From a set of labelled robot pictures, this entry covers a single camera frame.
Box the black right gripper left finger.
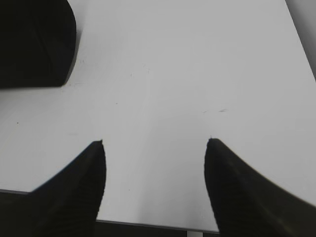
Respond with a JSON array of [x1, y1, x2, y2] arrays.
[[27, 141, 106, 237]]

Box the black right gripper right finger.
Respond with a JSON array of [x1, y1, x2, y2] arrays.
[[204, 138, 316, 237]]

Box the black canvas bag tan handles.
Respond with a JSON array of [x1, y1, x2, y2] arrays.
[[0, 0, 77, 89]]

